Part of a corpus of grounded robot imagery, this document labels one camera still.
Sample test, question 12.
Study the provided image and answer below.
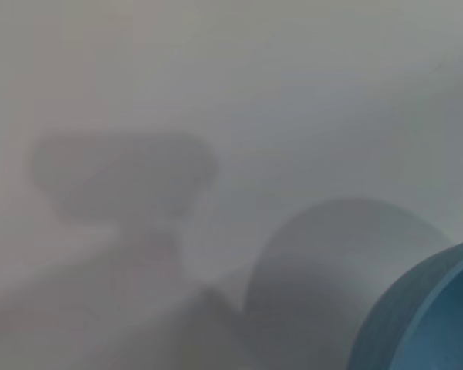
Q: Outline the blue ceramic bowl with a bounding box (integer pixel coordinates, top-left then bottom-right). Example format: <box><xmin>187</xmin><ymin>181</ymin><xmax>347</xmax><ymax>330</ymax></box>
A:
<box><xmin>346</xmin><ymin>236</ymin><xmax>463</xmax><ymax>370</ymax></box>

